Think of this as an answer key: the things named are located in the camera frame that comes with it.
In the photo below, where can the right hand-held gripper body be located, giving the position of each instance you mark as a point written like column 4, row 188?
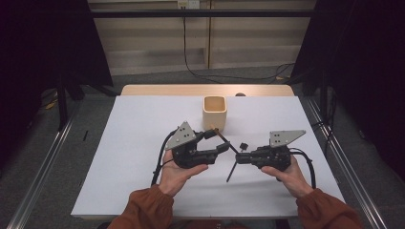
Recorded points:
column 273, row 157

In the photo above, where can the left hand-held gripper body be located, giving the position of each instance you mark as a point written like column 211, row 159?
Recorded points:
column 183, row 136

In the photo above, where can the makeup brush with gold ferrule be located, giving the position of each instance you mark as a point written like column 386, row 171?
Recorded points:
column 227, row 141

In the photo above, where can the cream square cup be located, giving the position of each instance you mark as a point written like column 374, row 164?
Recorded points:
column 215, row 119

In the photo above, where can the person's right hand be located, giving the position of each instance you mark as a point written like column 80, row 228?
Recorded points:
column 293, row 181

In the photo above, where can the person's left hand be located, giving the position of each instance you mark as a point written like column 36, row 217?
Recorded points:
column 173, row 178

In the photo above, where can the white table mat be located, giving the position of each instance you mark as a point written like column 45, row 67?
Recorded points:
column 127, row 175

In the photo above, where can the black metal stand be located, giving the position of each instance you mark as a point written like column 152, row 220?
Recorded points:
column 62, row 101
column 324, row 95

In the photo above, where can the small black stick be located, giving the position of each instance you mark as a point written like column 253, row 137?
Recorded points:
column 85, row 135

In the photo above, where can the black horizontal bar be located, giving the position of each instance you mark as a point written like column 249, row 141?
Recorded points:
column 191, row 13

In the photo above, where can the dark curtain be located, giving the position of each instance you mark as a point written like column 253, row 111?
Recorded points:
column 38, row 47
column 366, row 63

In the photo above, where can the metal floor rail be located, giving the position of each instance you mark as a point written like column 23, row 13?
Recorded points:
column 41, row 178
column 350, row 171

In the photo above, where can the white wall socket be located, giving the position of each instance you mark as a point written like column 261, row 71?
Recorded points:
column 188, row 4

